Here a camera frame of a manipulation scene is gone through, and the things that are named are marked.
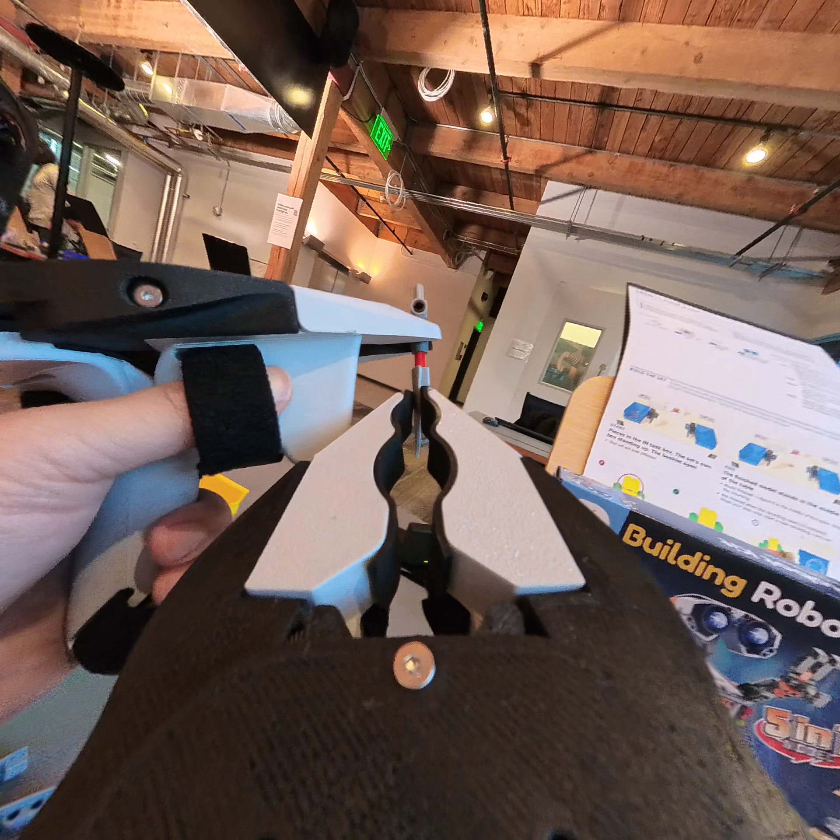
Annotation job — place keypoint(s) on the person's left hand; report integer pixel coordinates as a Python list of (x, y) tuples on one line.
[(72, 453)]

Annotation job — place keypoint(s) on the white instruction sheet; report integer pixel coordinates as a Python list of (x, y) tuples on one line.
[(709, 407)]

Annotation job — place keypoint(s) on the wooden post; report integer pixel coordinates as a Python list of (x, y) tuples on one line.
[(308, 184)]

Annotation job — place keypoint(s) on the round ceiling light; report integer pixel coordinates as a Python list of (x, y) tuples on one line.
[(487, 116), (756, 155)]

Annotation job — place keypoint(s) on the black building piece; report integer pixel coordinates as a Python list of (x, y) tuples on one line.
[(417, 544)]

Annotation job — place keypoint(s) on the silver air duct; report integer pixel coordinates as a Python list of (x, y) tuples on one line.
[(223, 105)]

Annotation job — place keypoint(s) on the cardboard box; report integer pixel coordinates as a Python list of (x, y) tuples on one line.
[(95, 241)]

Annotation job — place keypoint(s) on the blue printed item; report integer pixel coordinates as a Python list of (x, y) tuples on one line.
[(19, 797)]

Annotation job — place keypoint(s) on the black monitor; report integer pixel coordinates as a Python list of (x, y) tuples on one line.
[(226, 254)]

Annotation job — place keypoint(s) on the yellow plastic bin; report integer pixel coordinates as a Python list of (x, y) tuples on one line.
[(223, 493)]

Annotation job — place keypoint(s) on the small white wall notice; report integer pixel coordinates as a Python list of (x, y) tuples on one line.
[(520, 349)]

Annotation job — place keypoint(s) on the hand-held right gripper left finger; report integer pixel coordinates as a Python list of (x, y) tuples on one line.
[(328, 518)]

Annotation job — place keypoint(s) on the curved wooden panel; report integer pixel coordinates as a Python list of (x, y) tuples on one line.
[(581, 426)]

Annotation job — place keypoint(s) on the silver vertical pipe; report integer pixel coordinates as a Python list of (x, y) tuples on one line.
[(167, 216)]

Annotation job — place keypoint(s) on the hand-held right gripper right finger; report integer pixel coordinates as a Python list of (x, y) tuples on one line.
[(505, 518)]

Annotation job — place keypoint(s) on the grey and red building piece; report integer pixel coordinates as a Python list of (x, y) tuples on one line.
[(420, 379)]

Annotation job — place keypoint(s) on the black overhead panel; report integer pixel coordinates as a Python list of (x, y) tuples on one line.
[(262, 52)]

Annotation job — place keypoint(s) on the black ceiling pipe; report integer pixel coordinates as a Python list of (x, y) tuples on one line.
[(495, 85)]

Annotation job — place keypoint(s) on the dark blue robot kit box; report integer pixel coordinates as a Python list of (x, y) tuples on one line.
[(722, 656)]

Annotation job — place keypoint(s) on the white paper notice on post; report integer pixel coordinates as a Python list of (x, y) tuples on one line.
[(284, 222)]

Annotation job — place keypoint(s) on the green exit sign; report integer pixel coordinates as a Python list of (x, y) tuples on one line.
[(381, 136)]

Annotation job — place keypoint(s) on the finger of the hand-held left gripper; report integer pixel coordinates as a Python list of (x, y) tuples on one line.
[(361, 315)]

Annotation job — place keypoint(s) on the framed wall picture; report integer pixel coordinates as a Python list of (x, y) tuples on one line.
[(571, 358)]

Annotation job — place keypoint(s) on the background table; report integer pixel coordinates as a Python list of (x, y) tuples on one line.
[(505, 433)]

